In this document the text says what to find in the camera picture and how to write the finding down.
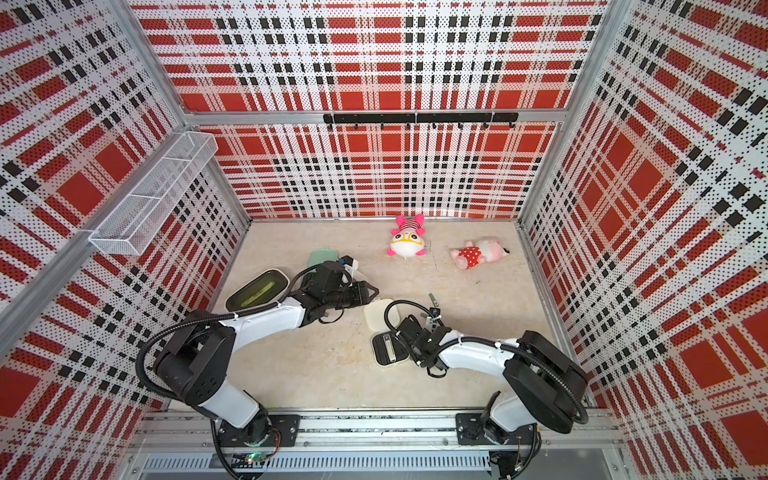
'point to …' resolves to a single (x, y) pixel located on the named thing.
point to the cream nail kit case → (387, 348)
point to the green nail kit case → (319, 256)
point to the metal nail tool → (434, 300)
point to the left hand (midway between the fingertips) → (378, 291)
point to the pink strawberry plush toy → (486, 250)
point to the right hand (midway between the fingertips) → (430, 347)
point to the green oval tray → (263, 289)
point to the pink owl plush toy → (407, 240)
